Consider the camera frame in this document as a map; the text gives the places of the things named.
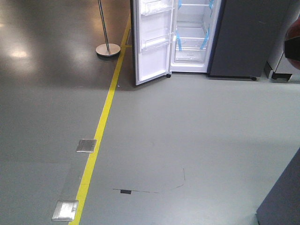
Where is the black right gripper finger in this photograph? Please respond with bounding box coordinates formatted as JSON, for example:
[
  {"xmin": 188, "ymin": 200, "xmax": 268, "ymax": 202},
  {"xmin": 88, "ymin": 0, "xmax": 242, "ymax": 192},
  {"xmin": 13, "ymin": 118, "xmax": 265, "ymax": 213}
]
[{"xmin": 284, "ymin": 36, "xmax": 300, "ymax": 60}]

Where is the red yellow apple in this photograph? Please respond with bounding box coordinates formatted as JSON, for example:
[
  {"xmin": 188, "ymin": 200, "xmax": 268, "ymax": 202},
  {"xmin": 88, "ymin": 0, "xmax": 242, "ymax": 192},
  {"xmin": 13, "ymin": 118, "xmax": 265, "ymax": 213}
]
[{"xmin": 285, "ymin": 18, "xmax": 300, "ymax": 70}]

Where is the white fridge door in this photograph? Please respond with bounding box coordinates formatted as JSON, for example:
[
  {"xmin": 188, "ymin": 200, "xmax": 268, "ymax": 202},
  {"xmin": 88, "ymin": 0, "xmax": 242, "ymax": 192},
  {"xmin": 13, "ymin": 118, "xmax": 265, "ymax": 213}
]
[{"xmin": 130, "ymin": 0, "xmax": 176, "ymax": 85}]

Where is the white open fridge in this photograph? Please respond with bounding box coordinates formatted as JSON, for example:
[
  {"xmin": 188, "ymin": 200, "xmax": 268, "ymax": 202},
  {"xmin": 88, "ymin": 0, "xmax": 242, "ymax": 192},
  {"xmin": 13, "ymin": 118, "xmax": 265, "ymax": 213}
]
[{"xmin": 170, "ymin": 0, "xmax": 225, "ymax": 73}]

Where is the clear lower door shelf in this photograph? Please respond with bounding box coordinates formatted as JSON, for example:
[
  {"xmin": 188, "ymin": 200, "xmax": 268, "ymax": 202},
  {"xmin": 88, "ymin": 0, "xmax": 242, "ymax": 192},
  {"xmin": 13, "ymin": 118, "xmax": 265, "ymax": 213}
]
[{"xmin": 140, "ymin": 32, "xmax": 173, "ymax": 51}]

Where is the clear door shelf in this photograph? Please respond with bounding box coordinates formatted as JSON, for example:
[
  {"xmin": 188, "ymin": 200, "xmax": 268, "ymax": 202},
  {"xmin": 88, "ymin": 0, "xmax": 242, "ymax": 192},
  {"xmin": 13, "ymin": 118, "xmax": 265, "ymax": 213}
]
[
  {"xmin": 139, "ymin": 0, "xmax": 174, "ymax": 15},
  {"xmin": 140, "ymin": 32, "xmax": 173, "ymax": 51}
]

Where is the clear upper door shelf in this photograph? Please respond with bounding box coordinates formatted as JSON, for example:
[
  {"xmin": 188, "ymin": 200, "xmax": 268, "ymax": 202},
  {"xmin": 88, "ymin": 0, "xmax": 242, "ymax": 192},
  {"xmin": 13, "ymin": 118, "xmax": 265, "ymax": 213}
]
[{"xmin": 139, "ymin": 0, "xmax": 174, "ymax": 15}]

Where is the silver stanchion pole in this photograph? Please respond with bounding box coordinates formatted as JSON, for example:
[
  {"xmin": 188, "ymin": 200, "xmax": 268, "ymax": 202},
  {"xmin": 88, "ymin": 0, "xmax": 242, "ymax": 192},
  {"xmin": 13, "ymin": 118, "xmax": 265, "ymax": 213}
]
[{"xmin": 96, "ymin": 0, "xmax": 120, "ymax": 57}]

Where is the metal floor plate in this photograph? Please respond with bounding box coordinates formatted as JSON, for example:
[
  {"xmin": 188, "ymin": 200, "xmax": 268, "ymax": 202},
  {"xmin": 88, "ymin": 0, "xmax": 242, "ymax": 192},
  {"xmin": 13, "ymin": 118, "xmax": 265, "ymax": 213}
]
[
  {"xmin": 52, "ymin": 200, "xmax": 79, "ymax": 222},
  {"xmin": 76, "ymin": 139, "xmax": 97, "ymax": 153}
]

